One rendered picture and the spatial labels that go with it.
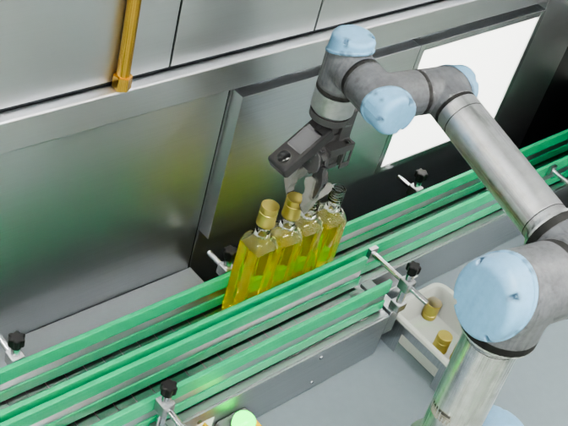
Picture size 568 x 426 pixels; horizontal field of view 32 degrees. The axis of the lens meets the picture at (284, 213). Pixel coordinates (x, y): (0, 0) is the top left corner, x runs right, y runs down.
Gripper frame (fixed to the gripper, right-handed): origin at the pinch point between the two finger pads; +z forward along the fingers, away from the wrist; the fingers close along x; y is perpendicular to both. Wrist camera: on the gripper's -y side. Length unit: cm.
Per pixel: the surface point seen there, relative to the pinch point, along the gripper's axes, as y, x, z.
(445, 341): 34, -23, 34
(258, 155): 0.7, 12.2, -1.4
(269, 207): -6.5, -0.1, -1.0
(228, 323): -15.6, -6.2, 18.8
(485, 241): 69, -5, 35
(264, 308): -7.0, -6.2, 19.2
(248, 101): -5.5, 12.2, -15.4
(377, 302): 18.9, -13.0, 24.0
